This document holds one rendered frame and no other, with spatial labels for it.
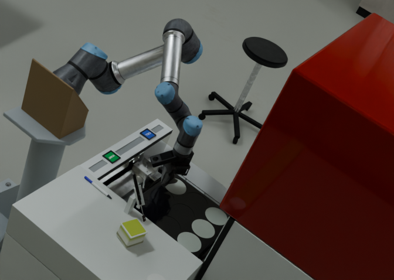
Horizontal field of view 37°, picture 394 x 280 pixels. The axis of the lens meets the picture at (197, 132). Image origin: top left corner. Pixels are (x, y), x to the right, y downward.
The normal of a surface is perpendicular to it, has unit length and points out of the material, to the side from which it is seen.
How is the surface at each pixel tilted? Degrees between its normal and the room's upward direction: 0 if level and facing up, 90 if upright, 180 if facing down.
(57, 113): 90
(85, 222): 0
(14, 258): 90
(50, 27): 0
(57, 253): 90
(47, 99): 90
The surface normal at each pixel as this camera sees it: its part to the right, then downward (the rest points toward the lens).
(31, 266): -0.51, 0.36
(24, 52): 0.34, -0.75
